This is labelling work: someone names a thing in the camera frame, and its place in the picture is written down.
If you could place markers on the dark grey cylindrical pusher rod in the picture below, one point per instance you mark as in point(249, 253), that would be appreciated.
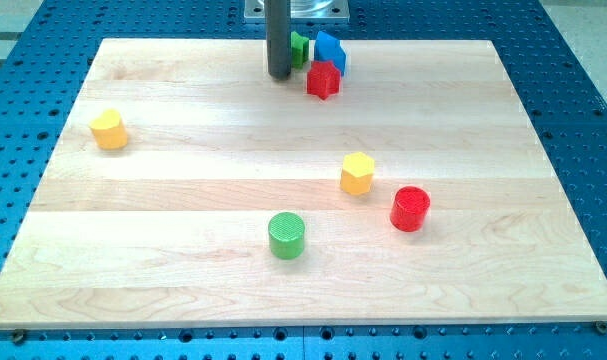
point(278, 38)

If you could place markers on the red star block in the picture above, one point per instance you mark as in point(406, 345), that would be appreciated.
point(323, 79)

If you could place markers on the yellow hexagon block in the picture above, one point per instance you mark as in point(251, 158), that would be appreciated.
point(357, 173)

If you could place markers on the yellow heart block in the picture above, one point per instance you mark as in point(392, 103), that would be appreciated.
point(109, 131)

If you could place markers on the left board corner screw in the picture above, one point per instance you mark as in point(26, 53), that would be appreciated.
point(17, 336)

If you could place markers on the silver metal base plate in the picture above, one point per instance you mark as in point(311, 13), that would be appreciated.
point(302, 10)

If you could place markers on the right board corner screw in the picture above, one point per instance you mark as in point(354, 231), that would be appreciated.
point(600, 327)

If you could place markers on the light wooden board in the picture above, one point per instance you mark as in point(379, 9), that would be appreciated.
point(172, 229)

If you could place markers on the green block behind rod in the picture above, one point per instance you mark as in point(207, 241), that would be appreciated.
point(299, 49)

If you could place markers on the green cylinder block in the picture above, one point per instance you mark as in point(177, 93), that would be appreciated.
point(286, 232)

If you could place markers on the board corner screw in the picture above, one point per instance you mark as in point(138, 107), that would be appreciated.
point(600, 327)
point(17, 336)

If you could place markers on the red cylinder block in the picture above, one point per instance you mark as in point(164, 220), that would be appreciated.
point(409, 208)

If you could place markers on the blue angular block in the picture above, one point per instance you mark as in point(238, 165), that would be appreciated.
point(328, 48)

